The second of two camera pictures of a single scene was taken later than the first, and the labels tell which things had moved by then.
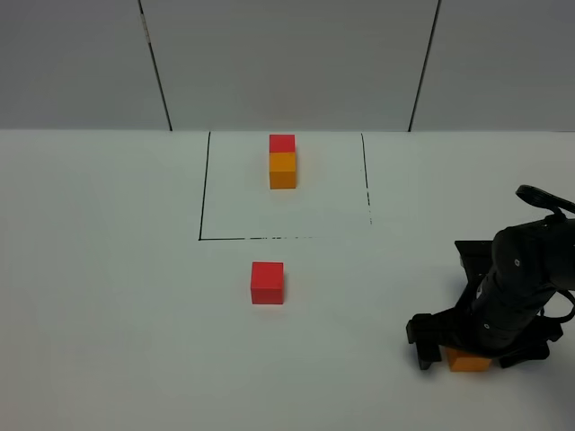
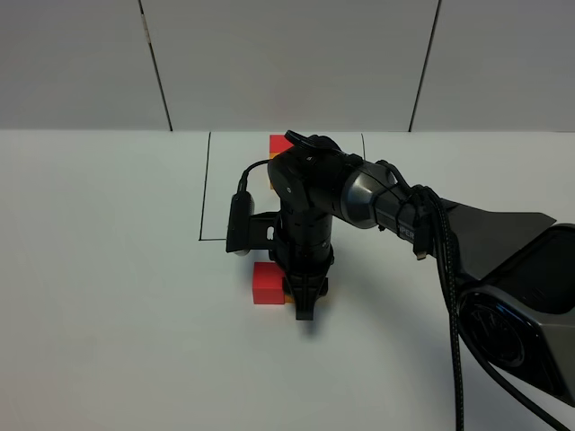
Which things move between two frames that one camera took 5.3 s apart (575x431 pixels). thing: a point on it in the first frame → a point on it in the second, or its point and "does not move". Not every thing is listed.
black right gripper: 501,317 → 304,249
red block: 267,283 does not move
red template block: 282,143 does not move
